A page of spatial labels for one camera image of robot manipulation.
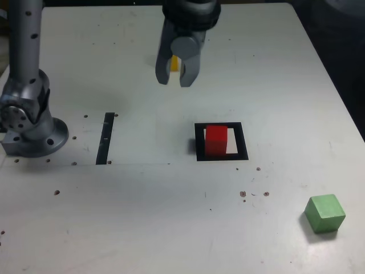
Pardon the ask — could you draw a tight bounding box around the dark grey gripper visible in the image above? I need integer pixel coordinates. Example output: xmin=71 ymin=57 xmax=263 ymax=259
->
xmin=155 ymin=20 xmax=207 ymax=88

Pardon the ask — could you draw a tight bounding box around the yellow cube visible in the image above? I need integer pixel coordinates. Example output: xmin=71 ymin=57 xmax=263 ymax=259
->
xmin=170 ymin=54 xmax=183 ymax=72

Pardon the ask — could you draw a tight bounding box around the red cube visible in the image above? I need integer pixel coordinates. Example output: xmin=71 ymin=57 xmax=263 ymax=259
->
xmin=204 ymin=124 xmax=229 ymax=157

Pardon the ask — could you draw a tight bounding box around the green cube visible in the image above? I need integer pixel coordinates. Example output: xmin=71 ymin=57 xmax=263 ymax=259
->
xmin=304 ymin=194 xmax=346 ymax=235

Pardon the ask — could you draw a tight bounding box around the black tape square outline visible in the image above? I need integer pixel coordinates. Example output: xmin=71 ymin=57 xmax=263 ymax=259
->
xmin=194 ymin=122 xmax=249 ymax=162

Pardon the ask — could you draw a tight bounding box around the black tape strip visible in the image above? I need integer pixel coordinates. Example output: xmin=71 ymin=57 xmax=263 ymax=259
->
xmin=95 ymin=112 xmax=115 ymax=166

